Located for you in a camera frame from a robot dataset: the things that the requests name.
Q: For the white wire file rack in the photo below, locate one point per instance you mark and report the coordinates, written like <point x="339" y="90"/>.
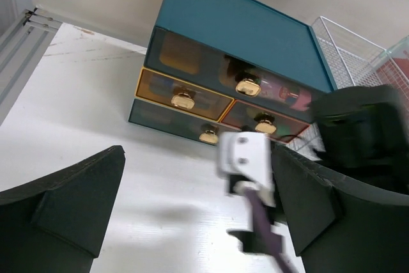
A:
<point x="351" y="57"/>

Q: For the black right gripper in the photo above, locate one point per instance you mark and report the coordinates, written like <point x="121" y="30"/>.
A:
<point x="260" y="239"/>

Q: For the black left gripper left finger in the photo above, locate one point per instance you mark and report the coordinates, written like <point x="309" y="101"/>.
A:
<point x="57" y="223"/>

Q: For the aluminium rail frame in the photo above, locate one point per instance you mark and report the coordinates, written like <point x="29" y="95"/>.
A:
<point x="22" y="46"/>

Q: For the teal drawer organizer box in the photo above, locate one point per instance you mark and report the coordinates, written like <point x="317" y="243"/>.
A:
<point x="255" y="33"/>

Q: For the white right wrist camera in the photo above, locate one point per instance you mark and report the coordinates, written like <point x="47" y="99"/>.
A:
<point x="244" y="160"/>

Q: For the clear top drawer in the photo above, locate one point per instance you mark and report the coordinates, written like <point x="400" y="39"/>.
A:
<point x="195" y="62"/>

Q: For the pink lid marker tube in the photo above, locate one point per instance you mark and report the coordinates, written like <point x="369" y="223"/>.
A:
<point x="281" y="90"/>

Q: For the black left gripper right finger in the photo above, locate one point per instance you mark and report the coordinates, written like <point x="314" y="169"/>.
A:
<point x="337" y="223"/>

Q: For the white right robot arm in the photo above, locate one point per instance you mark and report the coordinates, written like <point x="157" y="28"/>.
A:
<point x="364" y="137"/>

